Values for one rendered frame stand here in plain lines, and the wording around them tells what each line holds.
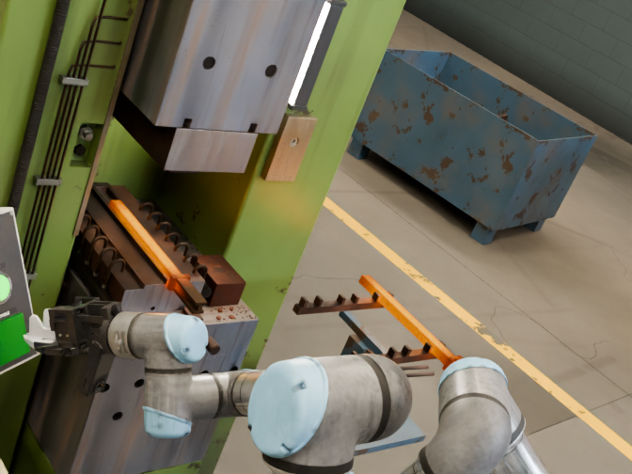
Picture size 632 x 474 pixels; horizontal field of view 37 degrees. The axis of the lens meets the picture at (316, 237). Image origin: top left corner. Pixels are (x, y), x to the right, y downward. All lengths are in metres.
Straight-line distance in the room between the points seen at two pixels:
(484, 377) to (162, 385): 0.53
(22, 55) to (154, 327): 0.60
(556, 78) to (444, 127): 4.58
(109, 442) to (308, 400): 1.15
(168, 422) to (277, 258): 1.00
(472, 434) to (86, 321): 0.65
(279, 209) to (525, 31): 8.26
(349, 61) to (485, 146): 3.41
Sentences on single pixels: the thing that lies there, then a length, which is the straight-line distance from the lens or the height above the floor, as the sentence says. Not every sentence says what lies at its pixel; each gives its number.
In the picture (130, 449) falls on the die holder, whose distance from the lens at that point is 2.29.
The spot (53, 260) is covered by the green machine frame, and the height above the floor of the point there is 0.96.
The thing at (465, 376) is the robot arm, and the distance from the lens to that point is 1.59.
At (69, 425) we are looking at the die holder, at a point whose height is 0.61.
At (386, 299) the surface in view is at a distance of 2.39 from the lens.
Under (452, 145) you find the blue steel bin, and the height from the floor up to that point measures 0.43.
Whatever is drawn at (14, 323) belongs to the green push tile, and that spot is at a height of 1.03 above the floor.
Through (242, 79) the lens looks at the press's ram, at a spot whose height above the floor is 1.48.
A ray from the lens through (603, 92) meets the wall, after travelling 9.93.
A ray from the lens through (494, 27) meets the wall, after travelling 10.67.
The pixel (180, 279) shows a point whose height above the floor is 1.01.
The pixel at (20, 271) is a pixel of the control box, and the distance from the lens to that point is 1.77.
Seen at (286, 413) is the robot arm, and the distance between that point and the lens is 1.15.
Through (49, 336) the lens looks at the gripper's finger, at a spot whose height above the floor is 1.08.
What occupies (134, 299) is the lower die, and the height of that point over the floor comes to 0.95.
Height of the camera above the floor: 2.05
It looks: 25 degrees down
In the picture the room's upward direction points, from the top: 22 degrees clockwise
